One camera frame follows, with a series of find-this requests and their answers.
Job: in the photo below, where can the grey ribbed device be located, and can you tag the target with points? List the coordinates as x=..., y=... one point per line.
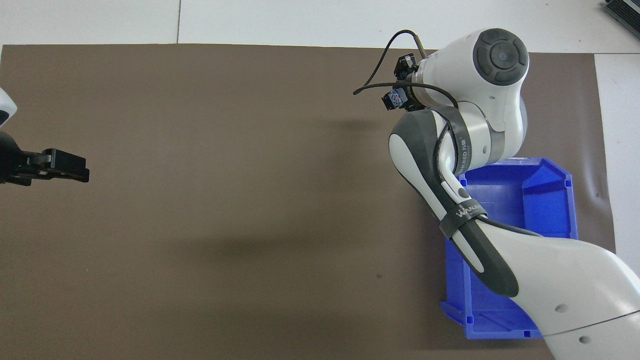
x=625, y=12

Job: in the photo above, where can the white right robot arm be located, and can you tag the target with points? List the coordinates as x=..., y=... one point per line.
x=500, y=60

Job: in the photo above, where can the brown table mat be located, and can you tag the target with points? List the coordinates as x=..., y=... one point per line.
x=225, y=175

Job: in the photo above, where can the blue plastic storage bin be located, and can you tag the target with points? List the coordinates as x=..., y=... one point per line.
x=545, y=205

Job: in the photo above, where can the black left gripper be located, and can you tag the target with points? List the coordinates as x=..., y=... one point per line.
x=15, y=165

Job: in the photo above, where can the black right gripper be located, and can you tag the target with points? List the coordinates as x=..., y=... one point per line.
x=417, y=97

